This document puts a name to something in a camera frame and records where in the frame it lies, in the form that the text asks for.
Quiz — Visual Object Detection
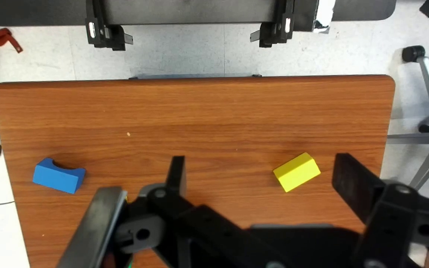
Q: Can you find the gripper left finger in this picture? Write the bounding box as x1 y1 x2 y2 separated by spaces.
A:
56 156 274 268

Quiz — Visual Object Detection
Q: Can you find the white crumpled sheet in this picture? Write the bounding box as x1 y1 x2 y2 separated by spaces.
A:
313 0 336 34

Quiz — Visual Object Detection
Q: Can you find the dark grey table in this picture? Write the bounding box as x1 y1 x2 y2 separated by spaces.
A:
0 0 397 51

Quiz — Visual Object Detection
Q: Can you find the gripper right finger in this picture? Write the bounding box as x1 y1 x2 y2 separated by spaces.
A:
332 153 429 268

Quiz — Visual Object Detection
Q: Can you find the blue block with notch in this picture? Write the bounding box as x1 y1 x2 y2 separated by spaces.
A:
32 157 87 195

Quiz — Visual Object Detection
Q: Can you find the yellow block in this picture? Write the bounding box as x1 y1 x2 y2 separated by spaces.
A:
273 152 321 193

